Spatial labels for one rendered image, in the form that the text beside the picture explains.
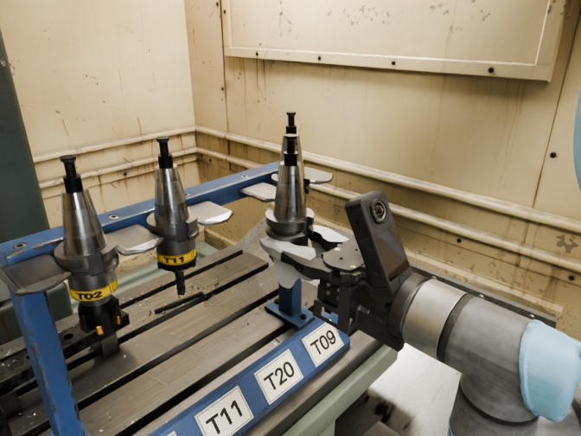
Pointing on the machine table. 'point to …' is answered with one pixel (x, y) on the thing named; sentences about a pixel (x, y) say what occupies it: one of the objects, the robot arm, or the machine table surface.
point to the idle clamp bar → (104, 343)
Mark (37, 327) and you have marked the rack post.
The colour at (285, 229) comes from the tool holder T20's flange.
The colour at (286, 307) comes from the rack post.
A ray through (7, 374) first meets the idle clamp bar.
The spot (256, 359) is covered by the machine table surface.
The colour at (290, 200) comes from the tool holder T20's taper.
